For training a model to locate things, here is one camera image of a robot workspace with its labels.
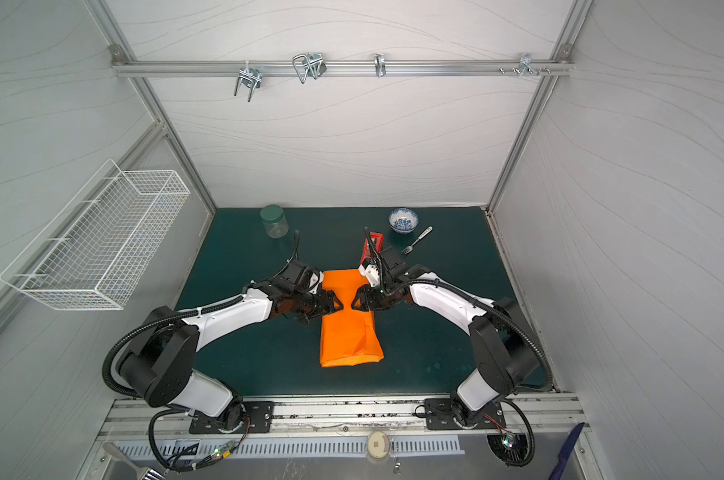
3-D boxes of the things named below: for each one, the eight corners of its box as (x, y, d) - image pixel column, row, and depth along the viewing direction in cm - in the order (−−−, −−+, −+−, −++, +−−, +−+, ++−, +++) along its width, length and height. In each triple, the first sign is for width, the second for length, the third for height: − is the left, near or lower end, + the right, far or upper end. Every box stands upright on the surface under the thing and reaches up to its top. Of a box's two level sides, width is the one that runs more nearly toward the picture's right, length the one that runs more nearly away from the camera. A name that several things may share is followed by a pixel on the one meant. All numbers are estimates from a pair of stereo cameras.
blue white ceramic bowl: (389, 234, 114) (389, 227, 111) (388, 215, 121) (388, 208, 118) (418, 234, 114) (419, 227, 111) (415, 215, 121) (417, 208, 118)
